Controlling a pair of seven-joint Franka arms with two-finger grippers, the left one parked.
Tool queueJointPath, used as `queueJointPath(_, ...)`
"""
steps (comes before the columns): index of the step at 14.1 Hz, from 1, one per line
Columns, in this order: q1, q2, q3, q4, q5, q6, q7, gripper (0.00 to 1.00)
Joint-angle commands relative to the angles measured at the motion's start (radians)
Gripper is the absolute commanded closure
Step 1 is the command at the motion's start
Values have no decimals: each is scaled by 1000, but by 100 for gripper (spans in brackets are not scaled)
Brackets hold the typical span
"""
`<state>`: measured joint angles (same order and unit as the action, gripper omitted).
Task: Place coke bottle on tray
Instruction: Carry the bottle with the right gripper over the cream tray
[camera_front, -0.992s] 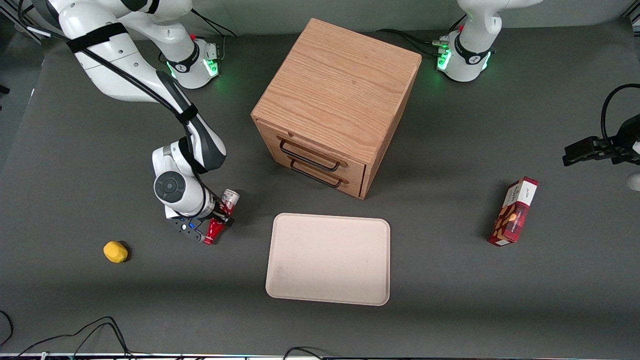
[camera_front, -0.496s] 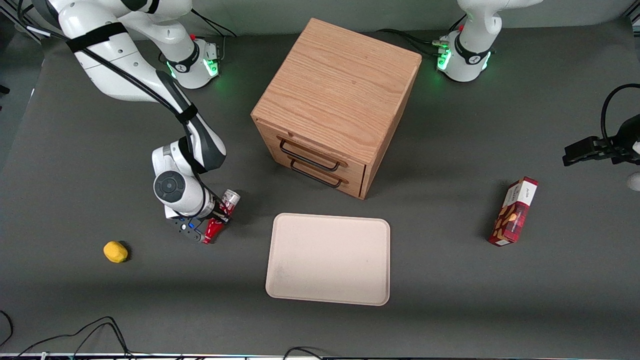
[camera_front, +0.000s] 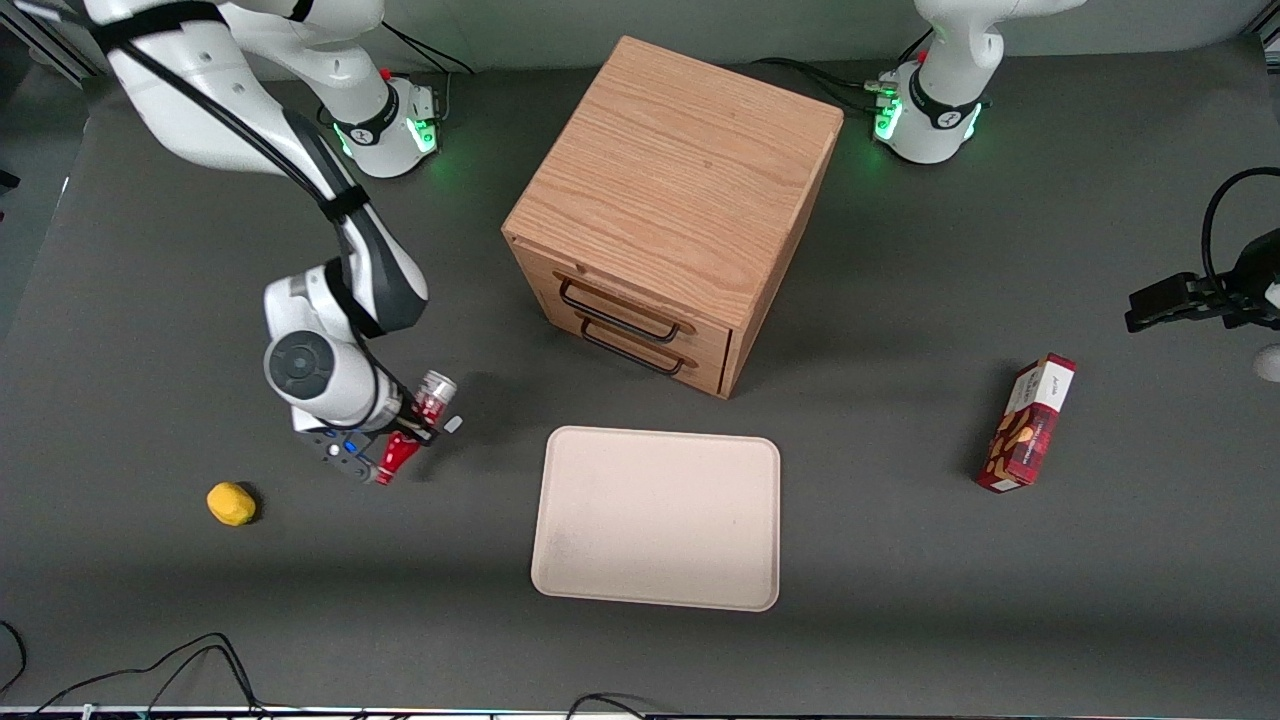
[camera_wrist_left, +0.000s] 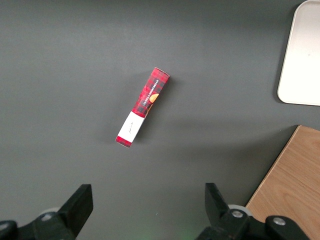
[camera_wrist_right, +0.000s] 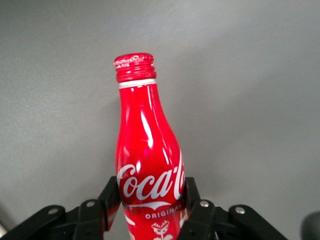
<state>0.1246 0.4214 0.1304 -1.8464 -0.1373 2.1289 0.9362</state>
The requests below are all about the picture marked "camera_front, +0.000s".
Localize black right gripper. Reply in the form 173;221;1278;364
372;385;465;447

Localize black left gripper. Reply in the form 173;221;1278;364
1124;228;1280;334

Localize red coke bottle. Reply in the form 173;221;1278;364
376;369;459;487

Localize beige rectangular tray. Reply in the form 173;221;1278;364
530;425;782;613

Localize red snack box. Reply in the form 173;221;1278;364
976;353;1078;493

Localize yellow lemon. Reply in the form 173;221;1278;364
206;482;258;527

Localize wooden drawer cabinet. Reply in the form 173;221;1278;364
501;35;845;401

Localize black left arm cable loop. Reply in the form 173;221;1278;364
1201;166;1280;293

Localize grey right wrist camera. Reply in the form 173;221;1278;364
293;422;383;487

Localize black drawer handle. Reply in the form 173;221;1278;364
579;317;691;378
558;277;683;345

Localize black cable at table edge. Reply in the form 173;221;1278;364
563;692;656;720

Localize black looping floor cables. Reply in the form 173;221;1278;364
28;632;301;717

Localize black right arm base cable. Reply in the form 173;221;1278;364
378;24;473;123

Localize black arm base cable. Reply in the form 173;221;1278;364
378;24;473;123
750;30;936;113

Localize black left arm base cable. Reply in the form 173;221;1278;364
750;30;936;113

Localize thin black curved cable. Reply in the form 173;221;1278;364
0;620;28;693

